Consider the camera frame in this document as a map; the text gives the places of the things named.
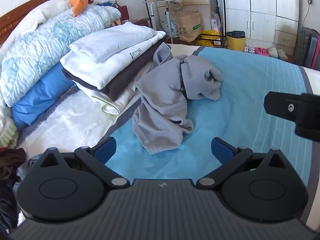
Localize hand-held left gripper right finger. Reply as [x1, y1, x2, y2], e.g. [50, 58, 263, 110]
[197, 137, 288, 189]

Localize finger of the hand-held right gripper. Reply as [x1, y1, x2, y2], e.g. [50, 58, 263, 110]
[264, 91, 320, 138]

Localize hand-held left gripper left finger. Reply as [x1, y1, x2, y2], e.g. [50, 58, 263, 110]
[37, 137, 130, 189]

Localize grey waffle-knit garment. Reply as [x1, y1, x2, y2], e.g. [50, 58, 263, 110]
[132, 42, 224, 155]

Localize pile of dark clothes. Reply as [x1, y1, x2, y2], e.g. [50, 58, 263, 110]
[0, 147, 27, 233]

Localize folded white green-trimmed garment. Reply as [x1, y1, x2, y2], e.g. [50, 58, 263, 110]
[75, 60, 155, 117]

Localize white fluffy slippers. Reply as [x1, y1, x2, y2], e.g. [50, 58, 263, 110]
[269, 47, 288, 60]

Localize blue and white bed sheet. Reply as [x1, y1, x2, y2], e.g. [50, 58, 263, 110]
[17, 44, 320, 233]

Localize black and red suitcase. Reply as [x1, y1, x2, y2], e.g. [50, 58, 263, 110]
[295, 26, 320, 70]

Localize yellow trash bin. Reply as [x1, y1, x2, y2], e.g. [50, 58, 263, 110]
[226, 31, 247, 52]

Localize blue pillow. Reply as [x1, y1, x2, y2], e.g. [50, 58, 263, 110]
[11, 62, 78, 126]

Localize yellow plastic bag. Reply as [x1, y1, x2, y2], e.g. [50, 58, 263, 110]
[197, 30, 222, 47]

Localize pale green blanket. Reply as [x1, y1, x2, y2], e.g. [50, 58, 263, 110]
[0, 115, 19, 148]

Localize white wardrobe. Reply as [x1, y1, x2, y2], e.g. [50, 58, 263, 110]
[221, 0, 300, 55]

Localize folded white towel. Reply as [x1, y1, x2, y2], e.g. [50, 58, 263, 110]
[69, 22, 167, 64]

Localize black metal rack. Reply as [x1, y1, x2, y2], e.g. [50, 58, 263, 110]
[212, 0, 228, 48]

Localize brown paper bag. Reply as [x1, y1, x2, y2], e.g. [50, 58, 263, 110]
[175, 10, 202, 42]

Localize light blue quilt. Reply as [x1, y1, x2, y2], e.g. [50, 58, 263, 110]
[0, 5, 122, 108]

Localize white and blue bag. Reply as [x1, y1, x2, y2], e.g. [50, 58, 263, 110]
[160, 20, 178, 37]

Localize white plush goose toy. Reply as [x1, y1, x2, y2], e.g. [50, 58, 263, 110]
[0, 0, 89, 55]

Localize black wall cable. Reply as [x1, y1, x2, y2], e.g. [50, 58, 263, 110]
[301, 0, 314, 28]

